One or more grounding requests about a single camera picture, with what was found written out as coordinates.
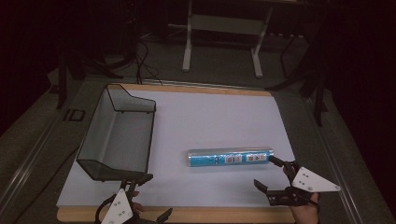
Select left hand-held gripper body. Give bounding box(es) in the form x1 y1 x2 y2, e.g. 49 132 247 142
94 186 159 224

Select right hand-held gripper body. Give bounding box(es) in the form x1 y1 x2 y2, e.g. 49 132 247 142
266 166 342 208

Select black wire mesh basket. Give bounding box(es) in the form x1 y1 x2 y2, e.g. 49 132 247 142
76 83 157 183

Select blue and silver roll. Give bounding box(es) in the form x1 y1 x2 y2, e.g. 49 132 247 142
187 147 276 168

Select person's left hand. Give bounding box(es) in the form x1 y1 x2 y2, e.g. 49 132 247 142
131 190 147 216

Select person's right hand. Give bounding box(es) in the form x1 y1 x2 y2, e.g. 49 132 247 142
289 192 322 224

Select black metal stand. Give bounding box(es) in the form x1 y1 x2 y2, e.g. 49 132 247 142
265 26 331 128
55 46 125 110

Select white table mat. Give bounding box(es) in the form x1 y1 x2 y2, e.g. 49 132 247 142
56 89 296 208

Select black cables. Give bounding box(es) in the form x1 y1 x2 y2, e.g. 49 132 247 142
134 39 163 86

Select white metal desk frame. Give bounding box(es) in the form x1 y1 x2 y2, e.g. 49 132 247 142
181 0 276 79

